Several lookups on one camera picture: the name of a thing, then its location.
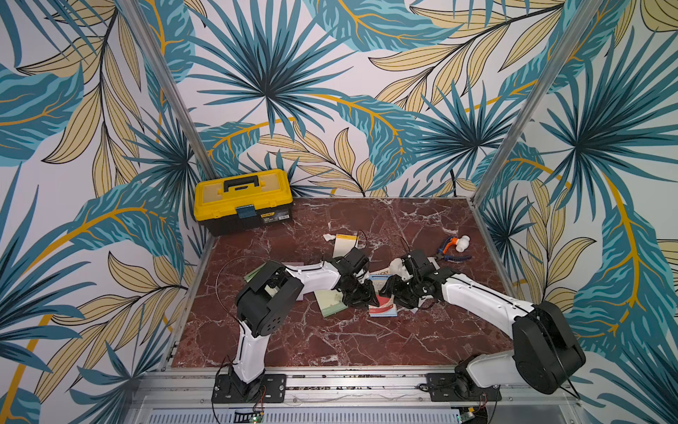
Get yellow black toolbox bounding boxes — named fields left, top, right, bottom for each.
left=194, top=169, right=293, bottom=237

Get yellow top memo pad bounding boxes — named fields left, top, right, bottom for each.
left=332, top=234, right=358, bottom=258

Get blue orange pliers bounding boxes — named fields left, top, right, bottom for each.
left=436, top=236, right=472, bottom=263

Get red apple memo pad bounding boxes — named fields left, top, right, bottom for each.
left=368, top=274, right=397, bottom=318

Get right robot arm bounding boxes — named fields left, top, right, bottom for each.
left=382, top=250, right=586, bottom=398

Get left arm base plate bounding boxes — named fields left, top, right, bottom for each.
left=211, top=374, right=287, bottom=405

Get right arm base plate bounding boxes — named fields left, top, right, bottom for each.
left=418, top=373, right=501, bottom=403

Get green house lucky day pad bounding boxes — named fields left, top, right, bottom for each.
left=244, top=263, right=265, bottom=283

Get green red lucky memo pad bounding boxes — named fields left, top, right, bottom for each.
left=314, top=290, right=348, bottom=318

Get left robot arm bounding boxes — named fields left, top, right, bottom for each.
left=230, top=247, right=379, bottom=399

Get aluminium front rail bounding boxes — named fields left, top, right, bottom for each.
left=124, top=366, right=588, bottom=423

